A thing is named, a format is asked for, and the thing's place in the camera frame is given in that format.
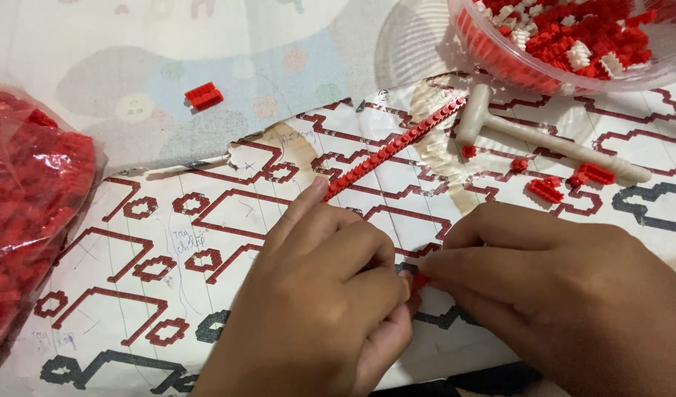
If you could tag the person's left hand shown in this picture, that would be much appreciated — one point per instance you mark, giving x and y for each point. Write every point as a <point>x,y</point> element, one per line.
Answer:
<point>304,309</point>

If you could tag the person's right hand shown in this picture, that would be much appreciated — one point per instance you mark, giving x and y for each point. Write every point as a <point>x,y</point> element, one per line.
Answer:
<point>580,298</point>

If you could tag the tiny red building brick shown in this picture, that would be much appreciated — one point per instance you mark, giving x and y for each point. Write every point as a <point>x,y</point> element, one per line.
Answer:
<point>421,281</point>

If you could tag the red rectangular brick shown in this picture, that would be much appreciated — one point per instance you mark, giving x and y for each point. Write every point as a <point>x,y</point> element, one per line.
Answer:
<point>598,173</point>
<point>544,191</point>
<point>204,96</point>

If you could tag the small red brick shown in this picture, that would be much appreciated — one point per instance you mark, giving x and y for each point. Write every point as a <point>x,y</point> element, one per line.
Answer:
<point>553,180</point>
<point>469,151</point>
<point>577,180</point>
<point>519,164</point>

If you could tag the white plastic mallet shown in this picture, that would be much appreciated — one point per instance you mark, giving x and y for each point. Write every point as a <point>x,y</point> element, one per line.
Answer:
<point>547,142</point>

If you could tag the long red brick strip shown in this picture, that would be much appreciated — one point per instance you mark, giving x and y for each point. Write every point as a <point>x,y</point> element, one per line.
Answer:
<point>393,149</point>

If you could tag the printed paper pattern sheet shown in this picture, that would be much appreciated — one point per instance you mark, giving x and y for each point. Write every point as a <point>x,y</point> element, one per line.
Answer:
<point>123,242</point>

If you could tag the clear plastic bowl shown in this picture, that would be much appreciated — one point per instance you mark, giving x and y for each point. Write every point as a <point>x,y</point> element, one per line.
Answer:
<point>671,60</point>

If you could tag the pile of red white bricks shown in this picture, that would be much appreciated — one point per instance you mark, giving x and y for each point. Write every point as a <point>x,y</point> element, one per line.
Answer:
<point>564,33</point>

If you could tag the clear plastic lid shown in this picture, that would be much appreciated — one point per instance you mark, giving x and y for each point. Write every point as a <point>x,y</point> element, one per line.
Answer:
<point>415,44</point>

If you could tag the clear bag of red bricks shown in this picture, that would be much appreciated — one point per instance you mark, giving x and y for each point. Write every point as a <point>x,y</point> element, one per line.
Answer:
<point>29,193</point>

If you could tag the pastel printed mat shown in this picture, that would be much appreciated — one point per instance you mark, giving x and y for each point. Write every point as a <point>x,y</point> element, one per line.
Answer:
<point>95,44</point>

